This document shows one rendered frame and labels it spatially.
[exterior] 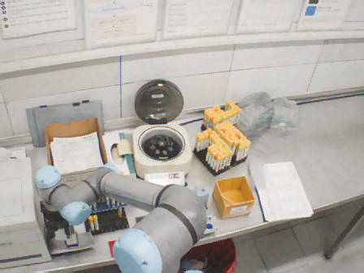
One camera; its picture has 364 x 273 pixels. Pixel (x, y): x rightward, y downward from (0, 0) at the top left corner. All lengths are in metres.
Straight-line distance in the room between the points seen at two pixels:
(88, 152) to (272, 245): 1.44
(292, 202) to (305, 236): 1.06
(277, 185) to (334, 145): 0.46
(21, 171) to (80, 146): 0.44
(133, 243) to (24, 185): 0.67
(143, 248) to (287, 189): 1.11
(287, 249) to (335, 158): 0.88
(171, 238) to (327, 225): 2.19
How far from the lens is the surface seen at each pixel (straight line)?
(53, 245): 1.52
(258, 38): 1.80
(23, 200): 1.33
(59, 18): 1.52
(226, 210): 1.58
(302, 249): 2.72
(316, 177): 1.91
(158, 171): 1.65
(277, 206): 1.71
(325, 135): 2.13
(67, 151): 1.75
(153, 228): 0.79
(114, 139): 1.77
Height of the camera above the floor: 2.23
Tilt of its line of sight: 46 degrees down
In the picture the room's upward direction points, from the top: 7 degrees clockwise
